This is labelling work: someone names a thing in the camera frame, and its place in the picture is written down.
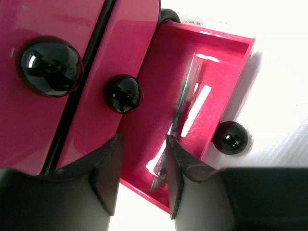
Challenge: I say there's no green gel pen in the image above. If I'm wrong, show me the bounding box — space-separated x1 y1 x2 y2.
150 52 203 192

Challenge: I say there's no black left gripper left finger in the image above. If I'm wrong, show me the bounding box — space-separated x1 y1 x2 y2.
0 134 124 231

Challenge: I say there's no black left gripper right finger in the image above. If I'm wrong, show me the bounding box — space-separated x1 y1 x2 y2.
165 135 308 231

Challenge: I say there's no black drawer cabinet shell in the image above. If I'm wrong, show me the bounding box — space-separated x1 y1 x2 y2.
40 0 181 175

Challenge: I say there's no pink drawer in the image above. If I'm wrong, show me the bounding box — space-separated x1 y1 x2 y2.
118 22 255 212
57 0 160 168
0 0 103 175

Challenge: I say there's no pink bottom drawer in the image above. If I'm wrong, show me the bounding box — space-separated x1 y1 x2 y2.
118 22 255 212

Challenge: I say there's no pink top drawer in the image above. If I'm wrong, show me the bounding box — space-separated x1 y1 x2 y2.
0 0 103 175

